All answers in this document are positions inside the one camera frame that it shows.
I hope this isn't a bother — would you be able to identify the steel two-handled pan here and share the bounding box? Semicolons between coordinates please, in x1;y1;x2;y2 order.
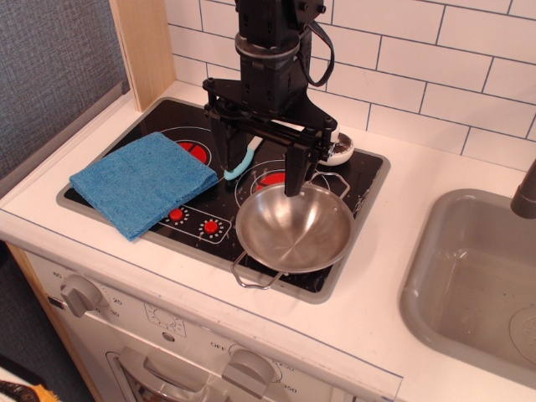
230;172;357;290

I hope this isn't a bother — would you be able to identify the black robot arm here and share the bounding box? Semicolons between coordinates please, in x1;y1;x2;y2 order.
203;1;338;197

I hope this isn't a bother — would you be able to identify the white mushroom toy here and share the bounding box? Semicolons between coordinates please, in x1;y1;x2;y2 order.
322;126;354;166

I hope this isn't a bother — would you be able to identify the grey timer dial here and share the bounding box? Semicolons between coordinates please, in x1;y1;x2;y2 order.
59;275;103;317

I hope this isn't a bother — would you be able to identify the white ladle blue handle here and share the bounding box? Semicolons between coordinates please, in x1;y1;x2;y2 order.
224;137;263;181

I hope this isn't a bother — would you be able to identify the left red stove knob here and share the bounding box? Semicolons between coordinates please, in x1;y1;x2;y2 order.
168;209;184;222

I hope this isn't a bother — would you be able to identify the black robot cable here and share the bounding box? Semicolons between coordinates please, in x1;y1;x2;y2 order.
301;21;336;89

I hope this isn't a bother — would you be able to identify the right red stove knob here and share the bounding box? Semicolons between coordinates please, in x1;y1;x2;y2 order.
203;220;219;235

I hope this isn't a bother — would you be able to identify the grey oven temperature dial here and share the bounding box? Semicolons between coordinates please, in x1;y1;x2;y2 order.
222;349;276;399

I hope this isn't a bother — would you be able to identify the black toy stove top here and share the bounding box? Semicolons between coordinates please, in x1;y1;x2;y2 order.
56;97;392;305

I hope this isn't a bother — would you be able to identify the blue cloth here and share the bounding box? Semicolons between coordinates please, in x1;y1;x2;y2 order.
70;132;218;241

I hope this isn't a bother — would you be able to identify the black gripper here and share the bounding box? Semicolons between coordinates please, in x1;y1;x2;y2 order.
203;58;337;197

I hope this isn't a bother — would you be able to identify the red stove knob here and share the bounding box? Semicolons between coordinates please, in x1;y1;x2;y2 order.
203;220;219;235
168;209;184;222

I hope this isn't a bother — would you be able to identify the grey faucet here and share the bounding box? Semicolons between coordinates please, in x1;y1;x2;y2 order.
510;160;536;219

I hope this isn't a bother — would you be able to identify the wooden side post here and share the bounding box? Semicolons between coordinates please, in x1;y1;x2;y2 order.
109;0;176;111

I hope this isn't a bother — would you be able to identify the grey sink basin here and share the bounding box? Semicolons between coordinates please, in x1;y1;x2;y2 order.
400;189;535;388

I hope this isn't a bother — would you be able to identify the yellow object bottom left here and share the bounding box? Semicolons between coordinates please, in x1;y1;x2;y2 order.
0;379;59;402

